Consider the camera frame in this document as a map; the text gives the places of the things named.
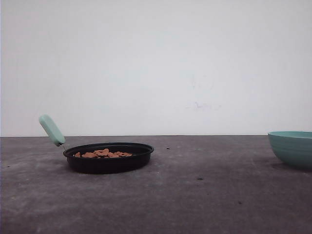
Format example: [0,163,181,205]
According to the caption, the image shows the teal green bowl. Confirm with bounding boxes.
[268,131,312,169]

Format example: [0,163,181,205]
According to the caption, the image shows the black pan with green handle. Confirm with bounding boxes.
[39,114,155,175]

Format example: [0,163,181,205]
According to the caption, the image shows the brown beef cubes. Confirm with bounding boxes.
[74,148,133,158]

